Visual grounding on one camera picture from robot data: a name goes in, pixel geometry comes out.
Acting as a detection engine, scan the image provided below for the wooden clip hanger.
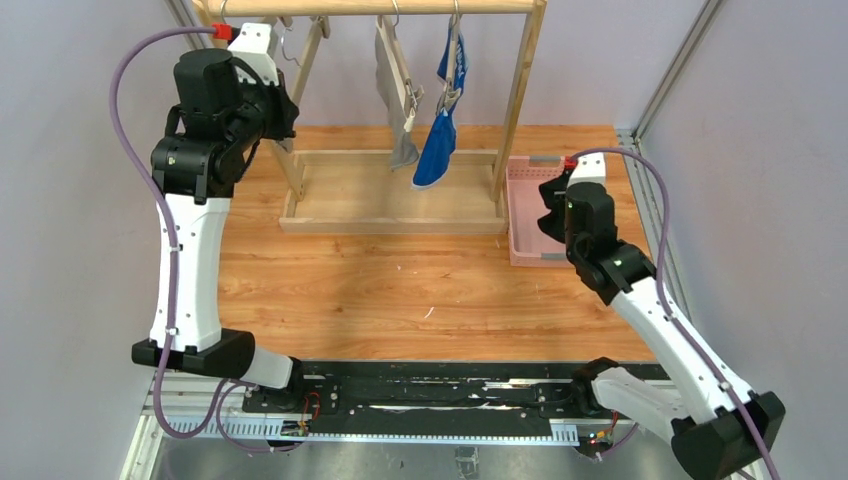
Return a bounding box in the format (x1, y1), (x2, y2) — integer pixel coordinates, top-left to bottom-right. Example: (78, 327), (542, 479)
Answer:
(274, 14), (333, 144)

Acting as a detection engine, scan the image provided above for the wooden hanger with grey underwear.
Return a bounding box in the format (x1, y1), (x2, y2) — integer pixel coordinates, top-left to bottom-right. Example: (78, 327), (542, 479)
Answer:
(377, 0), (424, 133)

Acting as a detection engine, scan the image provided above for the grey underwear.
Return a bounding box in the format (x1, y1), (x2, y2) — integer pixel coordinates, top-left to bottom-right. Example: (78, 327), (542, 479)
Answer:
(375, 15), (422, 171)

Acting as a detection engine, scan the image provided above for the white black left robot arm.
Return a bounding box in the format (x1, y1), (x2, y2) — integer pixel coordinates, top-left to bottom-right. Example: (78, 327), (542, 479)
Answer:
(131, 48), (302, 391)

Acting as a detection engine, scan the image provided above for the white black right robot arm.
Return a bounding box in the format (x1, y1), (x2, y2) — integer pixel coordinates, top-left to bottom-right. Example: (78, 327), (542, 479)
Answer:
(538, 171), (786, 479)

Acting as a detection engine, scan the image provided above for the blue underwear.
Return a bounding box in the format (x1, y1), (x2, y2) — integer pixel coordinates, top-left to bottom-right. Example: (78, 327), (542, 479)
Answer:
(411, 29), (468, 190)

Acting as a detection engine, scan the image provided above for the wooden hanger with blue underwear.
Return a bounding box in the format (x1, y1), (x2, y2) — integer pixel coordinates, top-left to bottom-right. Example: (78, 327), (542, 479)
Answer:
(437, 0), (462, 114)

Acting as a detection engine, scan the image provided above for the pink plastic basket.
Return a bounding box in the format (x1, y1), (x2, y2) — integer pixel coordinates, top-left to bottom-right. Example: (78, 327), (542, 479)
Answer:
(505, 155), (569, 268)

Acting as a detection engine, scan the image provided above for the wooden clothes rack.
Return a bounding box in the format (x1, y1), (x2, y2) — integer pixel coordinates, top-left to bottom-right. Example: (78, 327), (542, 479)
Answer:
(194, 1), (546, 234)

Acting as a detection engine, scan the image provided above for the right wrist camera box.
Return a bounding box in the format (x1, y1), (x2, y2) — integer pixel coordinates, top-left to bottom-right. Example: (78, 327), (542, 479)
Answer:
(567, 152), (607, 187)

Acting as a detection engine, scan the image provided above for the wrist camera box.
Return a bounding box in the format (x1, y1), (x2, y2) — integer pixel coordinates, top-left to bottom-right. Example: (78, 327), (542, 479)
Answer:
(227, 23), (280, 87)
(567, 152), (607, 187)

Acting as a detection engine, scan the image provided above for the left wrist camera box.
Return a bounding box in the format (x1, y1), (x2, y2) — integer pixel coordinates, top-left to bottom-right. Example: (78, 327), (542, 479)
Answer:
(227, 23), (280, 87)

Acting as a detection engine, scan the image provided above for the aluminium frame rail right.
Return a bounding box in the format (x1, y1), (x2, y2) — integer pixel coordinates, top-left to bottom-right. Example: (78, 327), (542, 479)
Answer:
(616, 0), (763, 480)

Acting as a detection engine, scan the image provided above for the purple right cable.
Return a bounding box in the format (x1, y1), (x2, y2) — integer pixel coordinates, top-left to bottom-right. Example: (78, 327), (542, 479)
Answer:
(563, 146), (784, 480)

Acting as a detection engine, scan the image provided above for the purple cable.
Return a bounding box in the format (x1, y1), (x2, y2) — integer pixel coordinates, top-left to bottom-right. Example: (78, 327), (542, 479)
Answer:
(108, 23), (306, 456)
(563, 146), (784, 480)

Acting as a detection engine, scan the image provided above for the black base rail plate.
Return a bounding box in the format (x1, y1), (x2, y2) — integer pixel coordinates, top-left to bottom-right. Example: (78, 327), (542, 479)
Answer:
(205, 359), (670, 445)

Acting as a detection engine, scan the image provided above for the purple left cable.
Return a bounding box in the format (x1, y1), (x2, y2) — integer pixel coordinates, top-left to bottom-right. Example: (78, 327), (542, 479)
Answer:
(108, 23), (306, 456)

